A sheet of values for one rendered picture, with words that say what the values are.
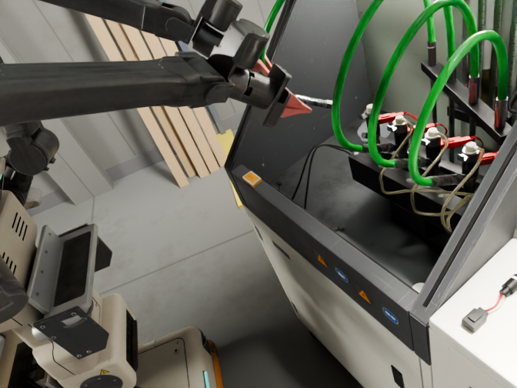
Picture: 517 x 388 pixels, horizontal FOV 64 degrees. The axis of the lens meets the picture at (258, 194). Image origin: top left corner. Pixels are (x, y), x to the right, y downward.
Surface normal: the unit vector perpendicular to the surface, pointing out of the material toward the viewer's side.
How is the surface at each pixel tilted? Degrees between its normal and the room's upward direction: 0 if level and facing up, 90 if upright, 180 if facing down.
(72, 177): 90
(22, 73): 44
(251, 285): 0
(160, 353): 0
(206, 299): 0
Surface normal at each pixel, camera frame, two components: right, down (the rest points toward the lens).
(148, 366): -0.31, -0.69
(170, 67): 0.43, -0.69
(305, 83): 0.54, 0.43
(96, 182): 0.24, 0.61
